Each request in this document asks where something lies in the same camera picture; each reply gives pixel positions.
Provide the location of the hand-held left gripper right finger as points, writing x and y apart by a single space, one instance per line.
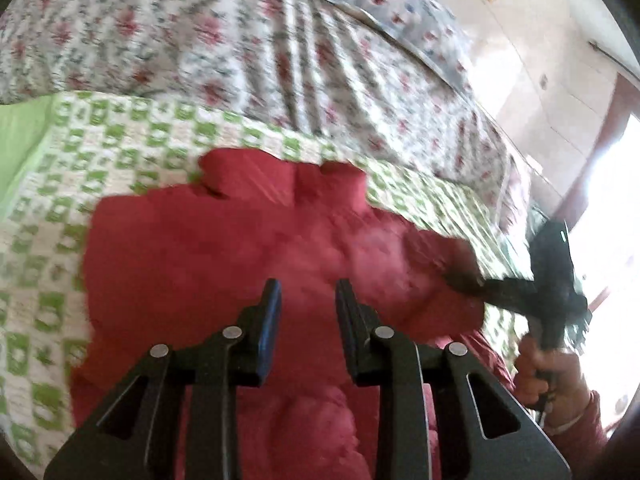
346 317

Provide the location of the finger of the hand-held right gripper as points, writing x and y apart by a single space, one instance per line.
492 292

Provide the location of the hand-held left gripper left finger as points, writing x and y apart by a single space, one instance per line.
269 317

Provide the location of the red quilted jacket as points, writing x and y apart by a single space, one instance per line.
210 260

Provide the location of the person's right forearm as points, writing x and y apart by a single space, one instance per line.
580 425

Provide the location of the person's right hand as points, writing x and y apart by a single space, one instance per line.
545 375

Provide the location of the green patterned blanket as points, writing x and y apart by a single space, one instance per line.
125 140

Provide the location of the red floral bedsheet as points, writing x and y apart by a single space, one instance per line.
200 45

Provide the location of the floral pillow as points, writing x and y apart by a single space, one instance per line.
395 15

